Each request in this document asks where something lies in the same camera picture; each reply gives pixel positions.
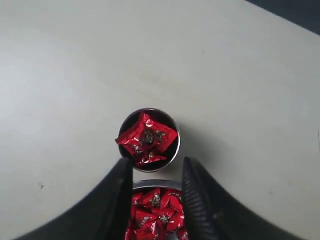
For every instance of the red wrapped candy pile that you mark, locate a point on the red wrapped candy pile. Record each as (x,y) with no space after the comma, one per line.
(156,213)

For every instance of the top red candy in cup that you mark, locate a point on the top red candy in cup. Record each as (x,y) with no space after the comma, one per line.
(146,134)

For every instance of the stainless steel cup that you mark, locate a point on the stainless steel cup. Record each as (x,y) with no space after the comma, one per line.
(170,153)

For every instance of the round stainless steel plate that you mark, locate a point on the round stainless steel plate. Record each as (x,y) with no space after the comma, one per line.
(149,184)

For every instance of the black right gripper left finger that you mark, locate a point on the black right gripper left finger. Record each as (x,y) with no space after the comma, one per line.
(102,215)

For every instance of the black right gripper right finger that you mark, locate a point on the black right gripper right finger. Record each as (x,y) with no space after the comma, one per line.
(211,213)

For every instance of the red candy in cup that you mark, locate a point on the red candy in cup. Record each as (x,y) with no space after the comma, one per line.
(146,134)
(143,155)

